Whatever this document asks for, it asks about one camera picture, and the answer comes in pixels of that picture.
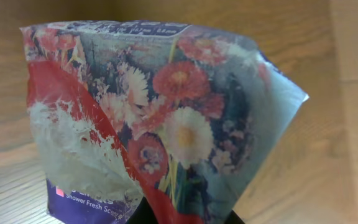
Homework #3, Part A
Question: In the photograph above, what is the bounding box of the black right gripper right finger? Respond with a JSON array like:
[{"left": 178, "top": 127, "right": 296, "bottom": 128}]
[{"left": 224, "top": 210, "right": 245, "bottom": 224}]

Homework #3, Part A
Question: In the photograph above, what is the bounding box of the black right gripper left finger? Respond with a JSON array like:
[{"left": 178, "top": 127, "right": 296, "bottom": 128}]
[{"left": 126, "top": 197, "right": 158, "bottom": 224}]

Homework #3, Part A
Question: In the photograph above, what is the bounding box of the pink purple liner pack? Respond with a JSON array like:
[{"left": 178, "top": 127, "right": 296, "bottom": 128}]
[{"left": 21, "top": 21, "right": 308, "bottom": 224}]

